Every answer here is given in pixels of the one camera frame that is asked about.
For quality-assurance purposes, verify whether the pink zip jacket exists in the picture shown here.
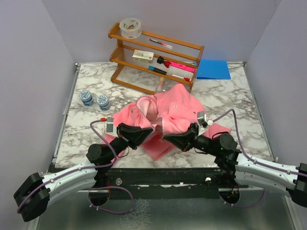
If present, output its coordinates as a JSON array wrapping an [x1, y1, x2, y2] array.
[[104, 84, 230, 161]]

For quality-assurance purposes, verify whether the blue folder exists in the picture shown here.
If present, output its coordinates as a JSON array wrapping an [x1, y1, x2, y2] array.
[[196, 59, 231, 80]]

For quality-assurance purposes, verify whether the red clear pen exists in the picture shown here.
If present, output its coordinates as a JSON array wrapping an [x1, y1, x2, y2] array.
[[148, 38, 173, 49]]

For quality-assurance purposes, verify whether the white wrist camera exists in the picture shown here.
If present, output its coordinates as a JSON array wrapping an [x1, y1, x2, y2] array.
[[197, 111, 213, 136], [100, 117, 118, 137]]

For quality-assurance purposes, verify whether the pink highlighter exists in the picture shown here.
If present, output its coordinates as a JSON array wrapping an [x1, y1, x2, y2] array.
[[170, 61, 195, 73]]

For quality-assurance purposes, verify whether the yellow pink glue stick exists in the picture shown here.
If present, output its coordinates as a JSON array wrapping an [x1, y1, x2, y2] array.
[[157, 77, 165, 92]]

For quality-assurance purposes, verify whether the white red pen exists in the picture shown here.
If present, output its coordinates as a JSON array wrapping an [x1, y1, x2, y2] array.
[[168, 74, 190, 82]]

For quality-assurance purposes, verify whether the blue black marker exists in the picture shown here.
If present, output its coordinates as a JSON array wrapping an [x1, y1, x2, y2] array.
[[148, 66, 167, 75]]

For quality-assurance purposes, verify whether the white staples box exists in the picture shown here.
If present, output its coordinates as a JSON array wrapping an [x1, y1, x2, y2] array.
[[132, 50, 154, 63]]

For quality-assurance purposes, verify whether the blue white paint jar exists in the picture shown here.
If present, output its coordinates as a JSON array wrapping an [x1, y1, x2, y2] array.
[[79, 91, 94, 106], [97, 95, 111, 111]]

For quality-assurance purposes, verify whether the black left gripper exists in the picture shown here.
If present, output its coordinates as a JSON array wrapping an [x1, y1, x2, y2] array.
[[107, 123, 153, 161]]

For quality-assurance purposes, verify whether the clear tape roll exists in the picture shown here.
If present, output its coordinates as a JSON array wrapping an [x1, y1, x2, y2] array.
[[119, 18, 142, 39]]

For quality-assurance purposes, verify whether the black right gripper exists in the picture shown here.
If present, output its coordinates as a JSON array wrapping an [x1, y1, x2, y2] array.
[[164, 123, 219, 156]]

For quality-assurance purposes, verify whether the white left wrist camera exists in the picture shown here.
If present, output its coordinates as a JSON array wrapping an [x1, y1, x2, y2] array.
[[100, 117, 118, 137]]

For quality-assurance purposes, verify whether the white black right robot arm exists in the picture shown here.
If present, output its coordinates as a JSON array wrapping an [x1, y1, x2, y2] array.
[[163, 124, 307, 207]]

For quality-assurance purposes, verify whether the wooden three-tier shelf rack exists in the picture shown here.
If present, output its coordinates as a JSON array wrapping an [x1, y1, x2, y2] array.
[[108, 23, 204, 94]]

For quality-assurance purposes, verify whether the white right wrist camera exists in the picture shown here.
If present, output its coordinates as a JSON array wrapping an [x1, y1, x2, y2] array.
[[197, 111, 213, 136]]

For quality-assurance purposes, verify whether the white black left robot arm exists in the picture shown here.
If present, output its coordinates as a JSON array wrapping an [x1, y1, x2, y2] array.
[[13, 117, 153, 222]]

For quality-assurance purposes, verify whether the black metal base rail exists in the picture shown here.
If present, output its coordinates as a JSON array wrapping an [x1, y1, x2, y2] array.
[[92, 168, 237, 199]]

